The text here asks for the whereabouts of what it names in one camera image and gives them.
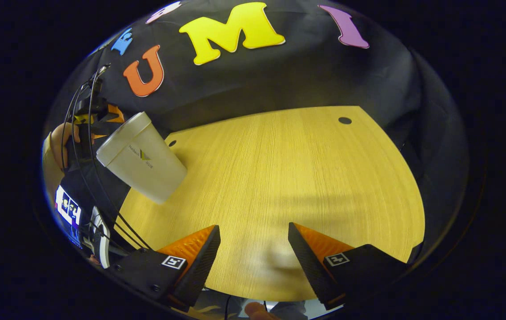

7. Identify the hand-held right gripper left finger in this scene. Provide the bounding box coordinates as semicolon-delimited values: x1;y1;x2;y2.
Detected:
111;224;221;312

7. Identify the white desktop garbage bin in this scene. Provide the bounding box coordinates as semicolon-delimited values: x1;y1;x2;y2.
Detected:
96;111;188;205

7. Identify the white and black shoe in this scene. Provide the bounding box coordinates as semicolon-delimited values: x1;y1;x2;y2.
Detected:
88;206;111;268

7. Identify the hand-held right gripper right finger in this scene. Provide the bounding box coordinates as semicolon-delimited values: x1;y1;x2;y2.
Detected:
287;222;410;312

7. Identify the lit monitor screen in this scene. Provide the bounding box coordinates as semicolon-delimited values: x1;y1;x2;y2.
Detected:
55;184;81;227

